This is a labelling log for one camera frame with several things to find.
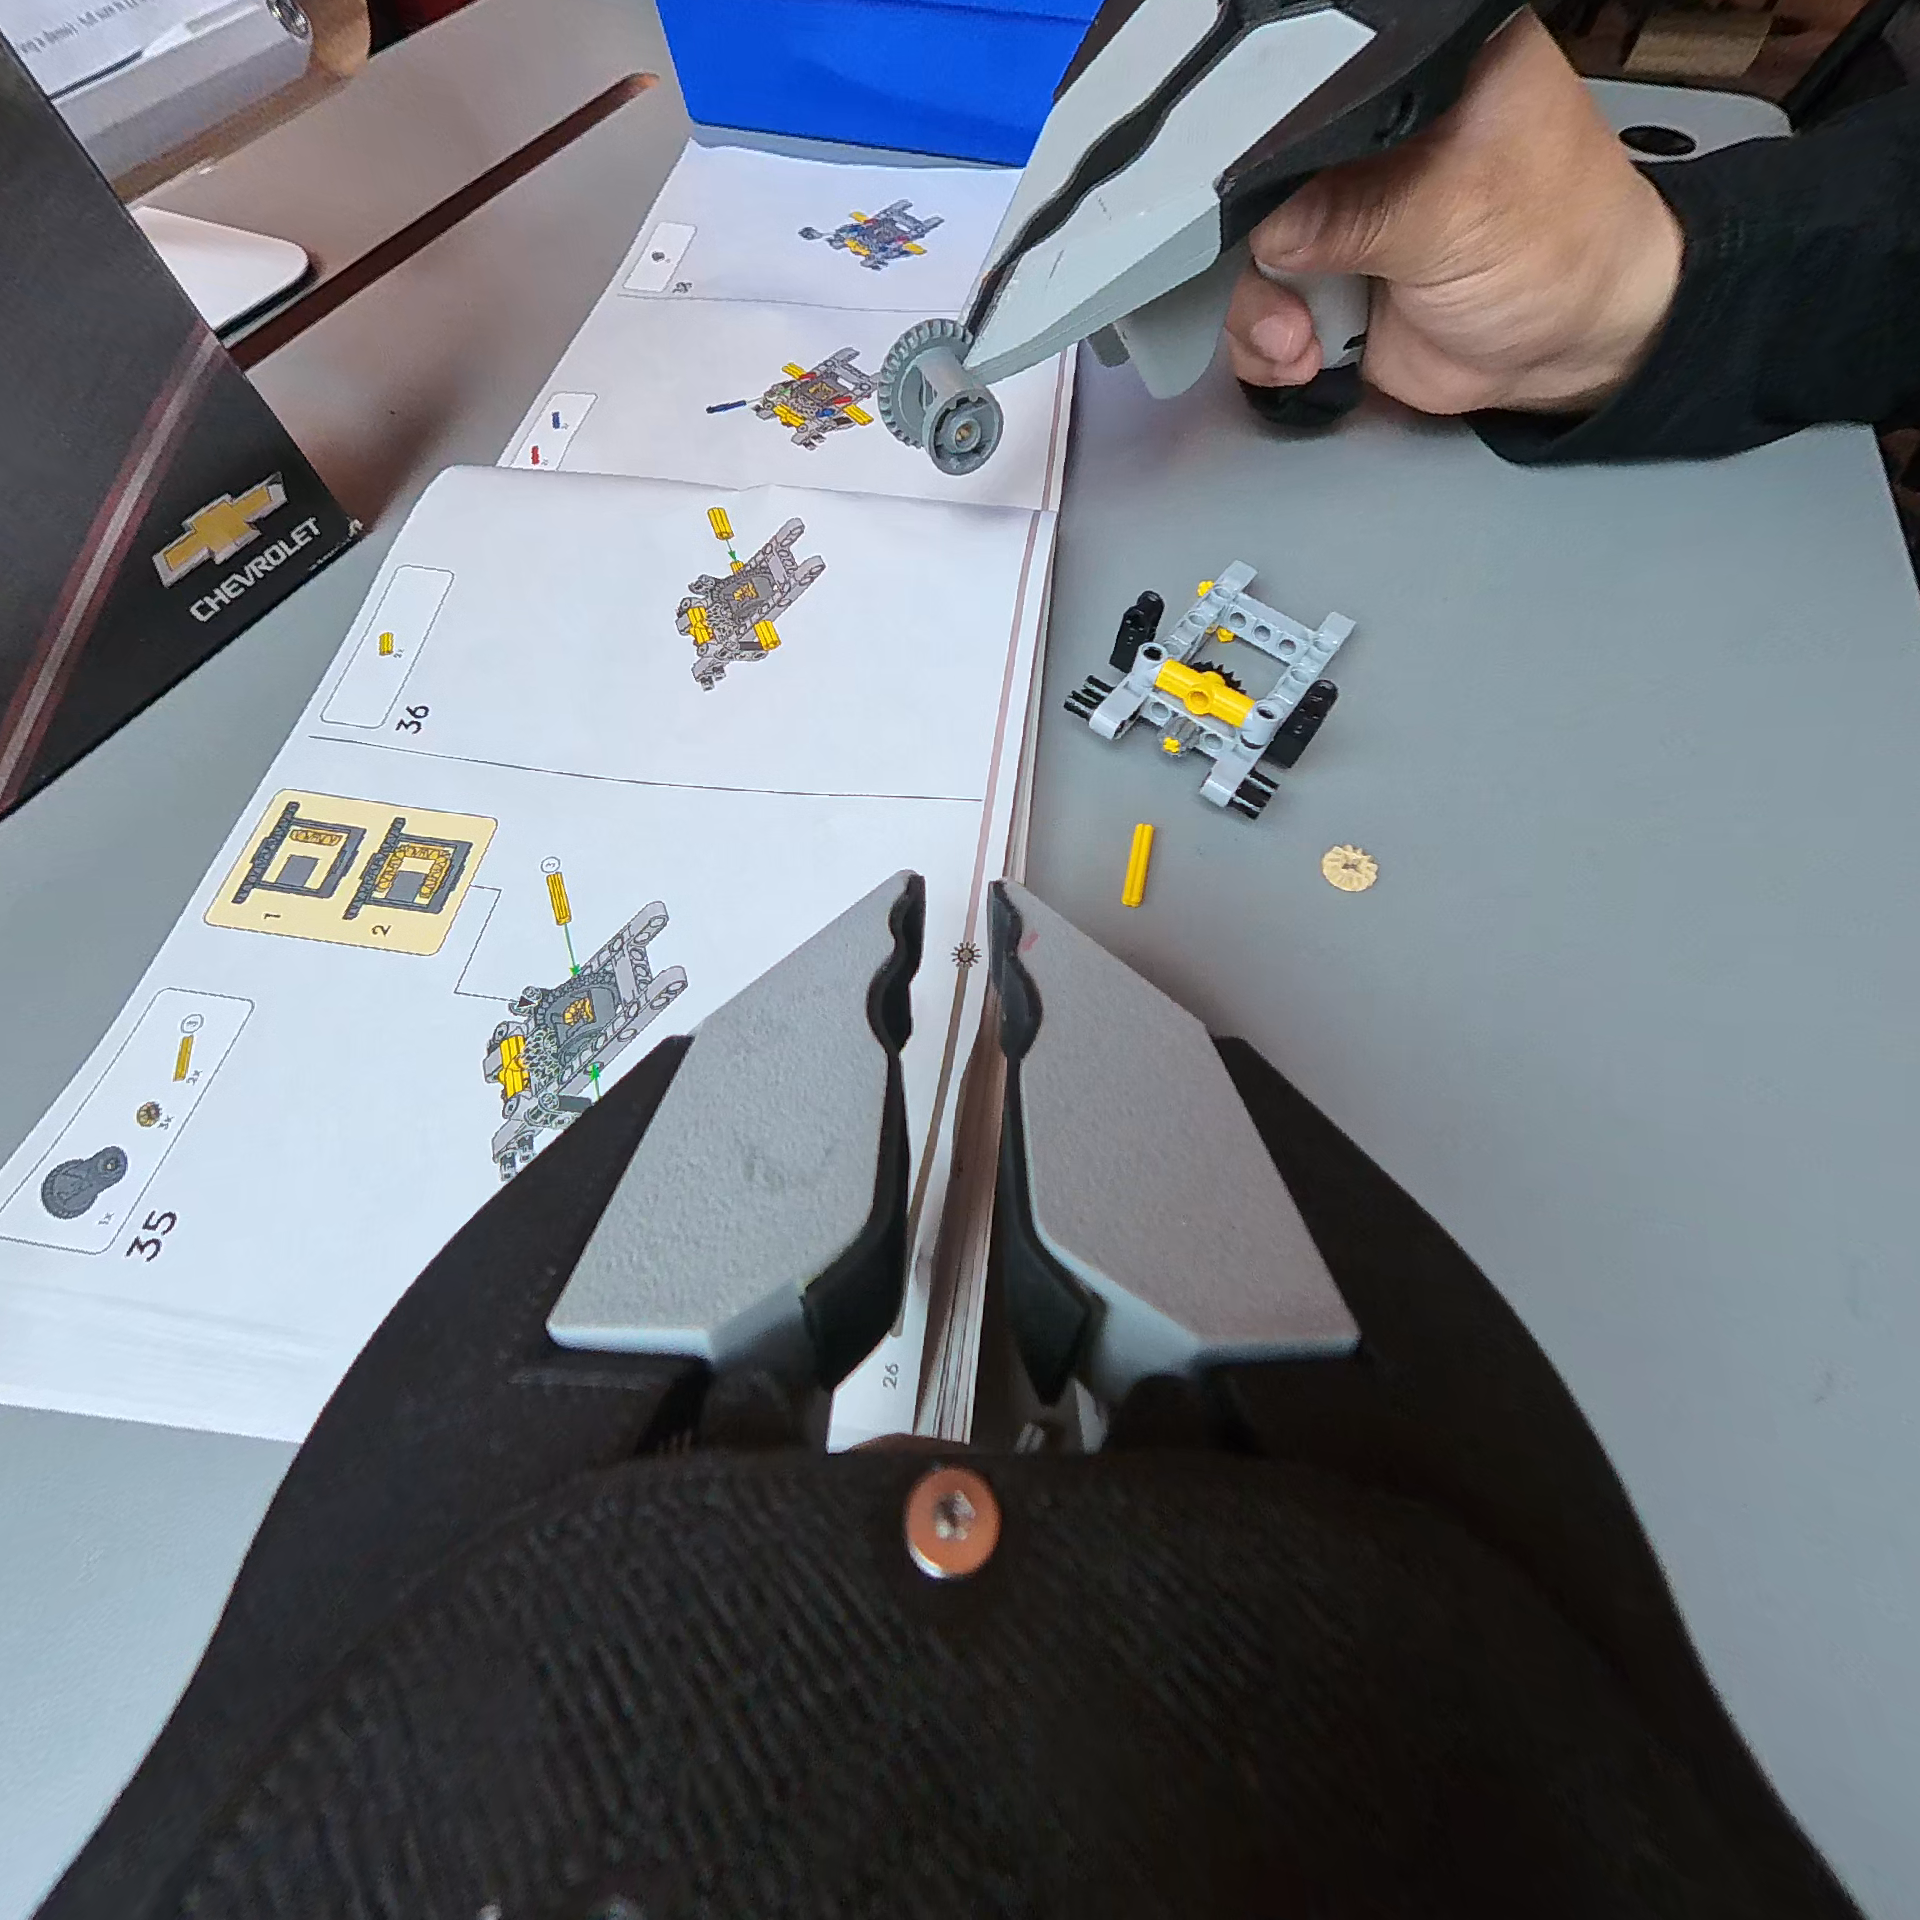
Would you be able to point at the black lego set box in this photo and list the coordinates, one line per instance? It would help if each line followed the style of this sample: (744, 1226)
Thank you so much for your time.
(120, 450)

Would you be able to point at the yellow lego axle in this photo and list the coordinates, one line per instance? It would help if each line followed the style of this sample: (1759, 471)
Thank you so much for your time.
(1140, 864)

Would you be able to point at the grey lego differential gear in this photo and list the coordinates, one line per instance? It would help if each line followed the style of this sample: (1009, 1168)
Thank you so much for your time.
(958, 424)

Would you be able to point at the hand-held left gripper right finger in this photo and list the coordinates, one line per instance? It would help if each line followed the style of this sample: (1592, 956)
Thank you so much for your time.
(1173, 1187)

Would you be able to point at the person's right forearm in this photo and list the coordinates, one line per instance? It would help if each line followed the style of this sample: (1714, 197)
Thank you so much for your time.
(1801, 285)

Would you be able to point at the tan small lego gear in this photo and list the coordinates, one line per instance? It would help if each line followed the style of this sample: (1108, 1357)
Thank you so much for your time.
(1349, 872)

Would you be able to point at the white flat device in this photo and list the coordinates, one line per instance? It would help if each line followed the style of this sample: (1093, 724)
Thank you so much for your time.
(231, 266)

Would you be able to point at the grey lego frame assembly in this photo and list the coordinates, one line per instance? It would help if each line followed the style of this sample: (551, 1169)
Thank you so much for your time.
(1252, 633)

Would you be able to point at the person's right hand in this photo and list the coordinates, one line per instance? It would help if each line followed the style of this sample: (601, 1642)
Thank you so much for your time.
(1531, 255)

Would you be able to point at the lego instruction booklet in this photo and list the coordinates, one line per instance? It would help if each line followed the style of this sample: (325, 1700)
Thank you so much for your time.
(599, 676)

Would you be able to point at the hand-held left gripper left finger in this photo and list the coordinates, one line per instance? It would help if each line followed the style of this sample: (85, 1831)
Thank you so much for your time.
(738, 1169)

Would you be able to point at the white cardboard box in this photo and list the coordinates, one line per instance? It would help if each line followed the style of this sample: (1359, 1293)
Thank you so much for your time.
(180, 75)

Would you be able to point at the blue plastic storage bin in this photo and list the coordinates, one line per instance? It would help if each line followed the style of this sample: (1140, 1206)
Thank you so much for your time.
(873, 67)

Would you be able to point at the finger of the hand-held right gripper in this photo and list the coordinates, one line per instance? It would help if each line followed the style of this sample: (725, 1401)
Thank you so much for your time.
(1155, 224)
(1080, 105)

